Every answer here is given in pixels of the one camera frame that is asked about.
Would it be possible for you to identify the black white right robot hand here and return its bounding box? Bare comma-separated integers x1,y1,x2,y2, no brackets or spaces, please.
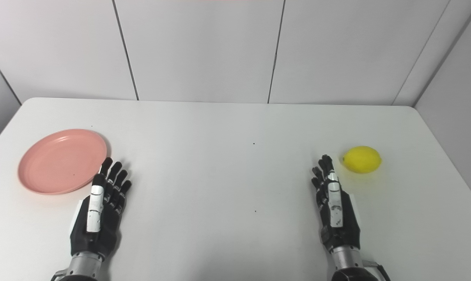
312,155,361,254

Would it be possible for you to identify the pink round plate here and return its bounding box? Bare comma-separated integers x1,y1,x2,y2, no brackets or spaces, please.
18,129,108,195

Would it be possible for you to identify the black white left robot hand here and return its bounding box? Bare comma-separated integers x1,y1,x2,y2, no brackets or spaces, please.
70,157,133,261

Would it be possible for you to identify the yellow lemon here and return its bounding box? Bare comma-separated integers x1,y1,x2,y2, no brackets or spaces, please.
342,146,382,174

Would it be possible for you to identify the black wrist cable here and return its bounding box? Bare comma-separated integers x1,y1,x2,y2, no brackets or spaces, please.
362,260,392,281

